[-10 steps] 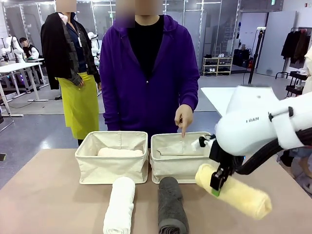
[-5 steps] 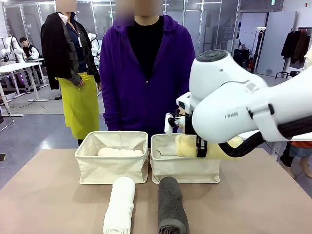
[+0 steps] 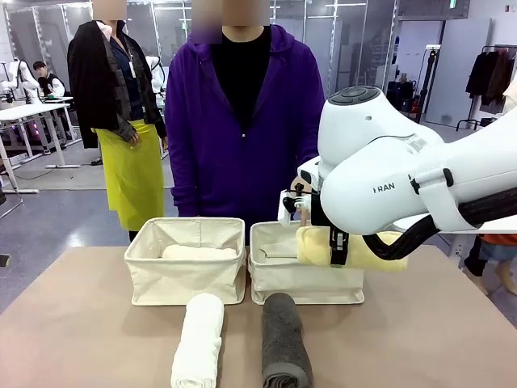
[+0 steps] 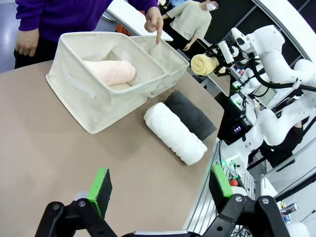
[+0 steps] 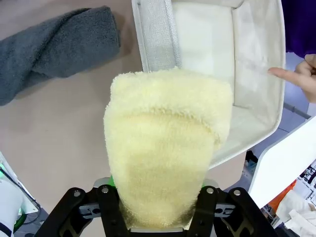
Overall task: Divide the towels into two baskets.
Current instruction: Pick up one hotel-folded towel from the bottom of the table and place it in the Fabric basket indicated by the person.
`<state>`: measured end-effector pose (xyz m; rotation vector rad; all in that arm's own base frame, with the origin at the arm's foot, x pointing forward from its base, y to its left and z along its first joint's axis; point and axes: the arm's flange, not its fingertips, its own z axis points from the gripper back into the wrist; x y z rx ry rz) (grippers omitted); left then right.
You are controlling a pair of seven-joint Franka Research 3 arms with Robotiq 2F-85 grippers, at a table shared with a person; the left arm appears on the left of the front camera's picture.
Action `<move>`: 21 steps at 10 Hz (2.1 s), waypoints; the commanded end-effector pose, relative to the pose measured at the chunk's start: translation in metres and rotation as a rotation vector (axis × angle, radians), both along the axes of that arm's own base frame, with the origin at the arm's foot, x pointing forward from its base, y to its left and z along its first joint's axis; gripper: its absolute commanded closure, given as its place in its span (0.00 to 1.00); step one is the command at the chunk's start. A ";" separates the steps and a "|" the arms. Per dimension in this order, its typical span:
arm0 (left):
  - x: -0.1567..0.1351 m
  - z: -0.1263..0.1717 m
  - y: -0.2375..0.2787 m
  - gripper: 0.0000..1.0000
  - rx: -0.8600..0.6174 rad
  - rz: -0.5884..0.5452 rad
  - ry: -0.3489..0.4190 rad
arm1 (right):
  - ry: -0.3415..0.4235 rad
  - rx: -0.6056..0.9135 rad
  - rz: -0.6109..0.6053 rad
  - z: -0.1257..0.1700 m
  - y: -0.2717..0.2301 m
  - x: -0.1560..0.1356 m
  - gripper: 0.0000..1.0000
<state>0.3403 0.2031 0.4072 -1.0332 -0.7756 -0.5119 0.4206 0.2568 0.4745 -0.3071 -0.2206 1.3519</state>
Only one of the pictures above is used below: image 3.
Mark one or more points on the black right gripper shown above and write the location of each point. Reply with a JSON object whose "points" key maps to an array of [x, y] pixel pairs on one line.
{"points": [[319, 214]]}

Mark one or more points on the yellow towel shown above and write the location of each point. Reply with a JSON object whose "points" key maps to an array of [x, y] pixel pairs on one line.
{"points": [[313, 246]]}

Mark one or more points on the grey towel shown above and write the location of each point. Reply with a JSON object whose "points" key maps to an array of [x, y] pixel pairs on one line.
{"points": [[284, 343]]}

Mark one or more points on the cream towel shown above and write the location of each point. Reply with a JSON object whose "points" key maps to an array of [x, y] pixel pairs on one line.
{"points": [[198, 252]]}

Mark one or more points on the white towel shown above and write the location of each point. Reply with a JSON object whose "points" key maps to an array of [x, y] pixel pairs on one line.
{"points": [[198, 343]]}

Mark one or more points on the person's right forearm purple sleeve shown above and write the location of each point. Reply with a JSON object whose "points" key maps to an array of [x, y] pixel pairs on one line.
{"points": [[186, 186]]}

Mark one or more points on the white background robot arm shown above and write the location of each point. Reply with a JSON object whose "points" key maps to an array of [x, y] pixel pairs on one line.
{"points": [[155, 70], [20, 77]]}

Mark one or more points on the person's left forearm purple sleeve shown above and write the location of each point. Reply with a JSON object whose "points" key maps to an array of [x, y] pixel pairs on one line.
{"points": [[309, 153]]}

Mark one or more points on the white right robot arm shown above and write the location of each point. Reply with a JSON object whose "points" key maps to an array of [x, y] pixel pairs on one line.
{"points": [[383, 161]]}

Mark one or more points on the person's left hand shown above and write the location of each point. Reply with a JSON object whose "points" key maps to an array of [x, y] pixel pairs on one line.
{"points": [[304, 218]]}

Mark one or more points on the yellow skirt person's left hand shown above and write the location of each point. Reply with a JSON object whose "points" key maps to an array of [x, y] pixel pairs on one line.
{"points": [[164, 142]]}

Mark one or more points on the yellow skirt person's right hand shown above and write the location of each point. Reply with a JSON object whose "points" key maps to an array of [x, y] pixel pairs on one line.
{"points": [[130, 134]]}

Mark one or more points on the cream fabric basket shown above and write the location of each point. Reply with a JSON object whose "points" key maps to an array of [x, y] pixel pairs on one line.
{"points": [[186, 279], [307, 283]]}

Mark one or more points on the person in purple hoodie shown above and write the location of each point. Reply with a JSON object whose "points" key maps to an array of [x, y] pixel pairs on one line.
{"points": [[242, 161]]}

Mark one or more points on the person in cream top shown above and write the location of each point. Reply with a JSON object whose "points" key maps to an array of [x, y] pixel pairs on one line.
{"points": [[497, 262]]}

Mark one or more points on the black bags pile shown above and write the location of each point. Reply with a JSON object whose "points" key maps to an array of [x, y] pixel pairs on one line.
{"points": [[400, 95]]}

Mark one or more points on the black rolling cart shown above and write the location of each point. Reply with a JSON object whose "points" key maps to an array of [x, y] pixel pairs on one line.
{"points": [[486, 122]]}

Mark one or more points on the person in yellow skirt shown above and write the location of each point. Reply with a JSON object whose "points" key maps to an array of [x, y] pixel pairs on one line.
{"points": [[129, 169]]}

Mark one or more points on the clothes rack with dark coats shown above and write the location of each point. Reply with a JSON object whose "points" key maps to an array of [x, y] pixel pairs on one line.
{"points": [[490, 72]]}

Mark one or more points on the seated person in varsity jacket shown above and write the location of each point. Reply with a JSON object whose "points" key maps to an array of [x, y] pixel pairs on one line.
{"points": [[48, 81]]}

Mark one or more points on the white desk with legs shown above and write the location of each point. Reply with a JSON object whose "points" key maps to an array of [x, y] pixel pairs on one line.
{"points": [[28, 111]]}

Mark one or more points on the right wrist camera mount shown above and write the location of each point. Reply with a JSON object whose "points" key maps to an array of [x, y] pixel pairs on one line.
{"points": [[287, 212]]}

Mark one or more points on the black camera pole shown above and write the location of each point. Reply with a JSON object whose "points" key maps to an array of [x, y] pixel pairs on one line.
{"points": [[424, 89]]}

